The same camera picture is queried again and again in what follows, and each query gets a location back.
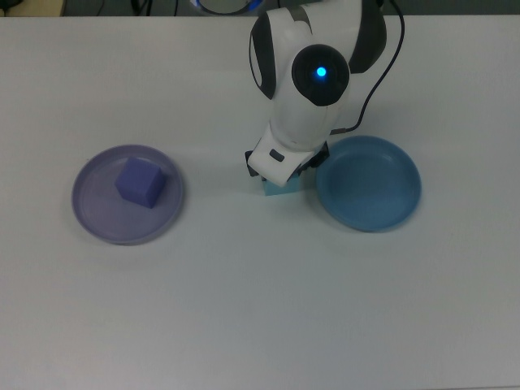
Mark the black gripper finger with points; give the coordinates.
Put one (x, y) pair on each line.
(319, 157)
(248, 160)

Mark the cyan foam cube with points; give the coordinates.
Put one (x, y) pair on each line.
(284, 190)

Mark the purple foam cube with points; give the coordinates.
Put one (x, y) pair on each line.
(140, 185)

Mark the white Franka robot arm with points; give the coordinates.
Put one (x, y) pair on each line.
(300, 109)

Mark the blue round plate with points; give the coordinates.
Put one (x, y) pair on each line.
(367, 187)

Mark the purple round plate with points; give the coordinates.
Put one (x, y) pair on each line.
(97, 219)

